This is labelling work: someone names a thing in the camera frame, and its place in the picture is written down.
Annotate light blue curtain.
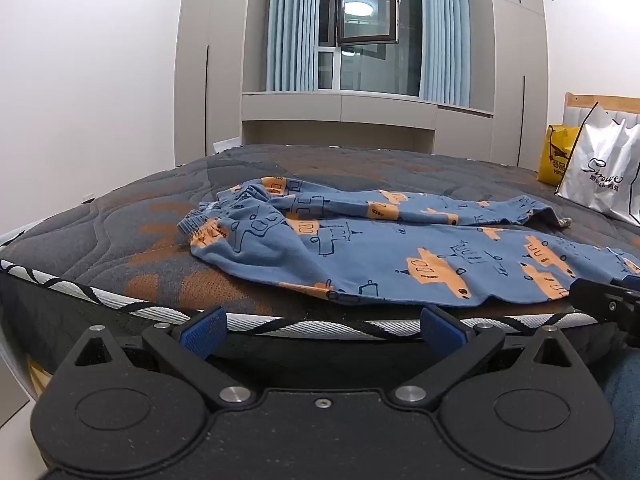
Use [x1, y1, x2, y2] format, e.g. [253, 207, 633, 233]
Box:
[264, 0, 321, 93]
[419, 0, 472, 108]

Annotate white shopping bag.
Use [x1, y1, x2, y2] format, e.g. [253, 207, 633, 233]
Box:
[555, 102, 640, 226]

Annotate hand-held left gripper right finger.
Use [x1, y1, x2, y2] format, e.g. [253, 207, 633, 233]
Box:
[391, 306, 598, 407]

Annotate person's leg in jeans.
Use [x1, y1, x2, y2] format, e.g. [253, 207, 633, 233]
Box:
[597, 360, 640, 480]

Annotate beige wardrobe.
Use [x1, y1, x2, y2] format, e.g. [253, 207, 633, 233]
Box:
[172, 0, 271, 168]
[467, 0, 551, 167]

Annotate blue pants with orange print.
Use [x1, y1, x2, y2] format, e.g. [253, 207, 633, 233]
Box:
[177, 176, 640, 308]

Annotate grey and orange quilted mattress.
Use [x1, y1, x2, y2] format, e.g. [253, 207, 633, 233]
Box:
[0, 144, 640, 403]

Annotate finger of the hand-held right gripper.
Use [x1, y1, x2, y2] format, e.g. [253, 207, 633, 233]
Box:
[569, 277, 640, 347]

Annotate wooden padded headboard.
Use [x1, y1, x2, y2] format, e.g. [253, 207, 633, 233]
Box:
[562, 91, 640, 132]

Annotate beige window cabinet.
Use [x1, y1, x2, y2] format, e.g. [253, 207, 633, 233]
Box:
[241, 91, 493, 158]

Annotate yellow shopping bag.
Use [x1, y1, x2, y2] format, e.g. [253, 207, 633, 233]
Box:
[537, 124, 583, 185]

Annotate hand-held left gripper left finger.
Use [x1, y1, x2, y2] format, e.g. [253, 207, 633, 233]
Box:
[50, 306, 256, 408]

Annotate dark framed window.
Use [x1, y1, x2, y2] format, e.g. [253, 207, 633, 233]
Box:
[317, 0, 423, 97]

